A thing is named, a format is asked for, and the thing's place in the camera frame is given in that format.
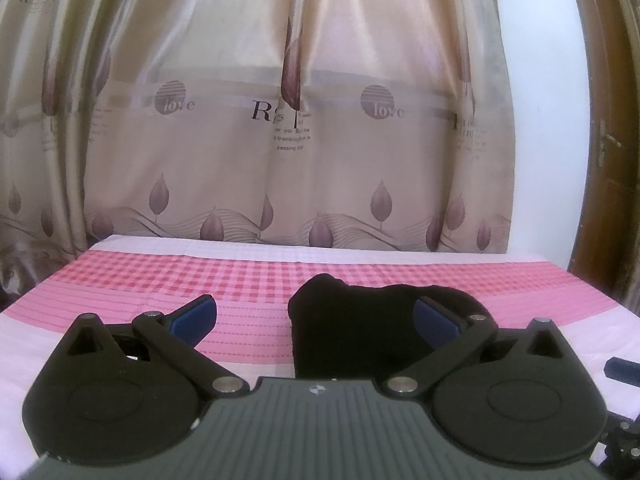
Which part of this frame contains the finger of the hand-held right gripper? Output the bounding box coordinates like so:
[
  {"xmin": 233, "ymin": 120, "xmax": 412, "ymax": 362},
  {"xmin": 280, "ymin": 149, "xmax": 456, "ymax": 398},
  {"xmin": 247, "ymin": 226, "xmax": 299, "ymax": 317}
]
[{"xmin": 603, "ymin": 357, "xmax": 640, "ymax": 380}]

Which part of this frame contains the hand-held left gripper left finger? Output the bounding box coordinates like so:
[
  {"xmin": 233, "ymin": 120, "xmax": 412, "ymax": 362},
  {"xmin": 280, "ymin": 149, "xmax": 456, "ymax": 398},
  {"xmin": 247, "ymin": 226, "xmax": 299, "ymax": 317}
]
[{"xmin": 65, "ymin": 294, "xmax": 251, "ymax": 401}]

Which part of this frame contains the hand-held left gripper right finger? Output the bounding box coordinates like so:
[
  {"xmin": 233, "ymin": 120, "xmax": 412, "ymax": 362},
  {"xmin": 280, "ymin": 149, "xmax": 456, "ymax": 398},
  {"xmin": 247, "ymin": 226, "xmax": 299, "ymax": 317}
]
[{"xmin": 382, "ymin": 296, "xmax": 573, "ymax": 401}]

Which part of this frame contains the black printed long-sleeve shirt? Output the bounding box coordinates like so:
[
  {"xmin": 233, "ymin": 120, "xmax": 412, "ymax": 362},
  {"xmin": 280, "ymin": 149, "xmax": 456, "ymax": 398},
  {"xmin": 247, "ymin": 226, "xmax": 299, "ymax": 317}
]
[{"xmin": 287, "ymin": 273, "xmax": 488, "ymax": 378}]

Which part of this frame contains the pink checked bed sheet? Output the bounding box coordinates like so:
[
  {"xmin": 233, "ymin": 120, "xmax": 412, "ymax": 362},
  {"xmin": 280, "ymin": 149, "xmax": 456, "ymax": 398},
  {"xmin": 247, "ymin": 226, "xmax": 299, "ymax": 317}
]
[{"xmin": 0, "ymin": 234, "xmax": 640, "ymax": 480}]

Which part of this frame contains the beige leaf-print curtain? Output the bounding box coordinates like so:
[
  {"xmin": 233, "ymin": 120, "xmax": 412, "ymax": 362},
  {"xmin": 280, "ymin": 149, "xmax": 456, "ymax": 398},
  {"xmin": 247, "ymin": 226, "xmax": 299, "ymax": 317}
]
[{"xmin": 0, "ymin": 0, "xmax": 516, "ymax": 301}]

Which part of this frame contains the brown wooden door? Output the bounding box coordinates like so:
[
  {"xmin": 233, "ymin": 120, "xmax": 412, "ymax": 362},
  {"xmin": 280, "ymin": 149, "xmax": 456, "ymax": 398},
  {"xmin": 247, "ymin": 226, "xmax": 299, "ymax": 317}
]
[{"xmin": 567, "ymin": 0, "xmax": 640, "ymax": 306}]

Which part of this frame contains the metal door handle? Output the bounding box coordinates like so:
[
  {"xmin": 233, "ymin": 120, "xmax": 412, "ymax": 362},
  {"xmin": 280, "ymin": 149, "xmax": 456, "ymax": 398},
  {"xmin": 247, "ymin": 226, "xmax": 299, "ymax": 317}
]
[{"xmin": 597, "ymin": 119, "xmax": 623, "ymax": 166}]

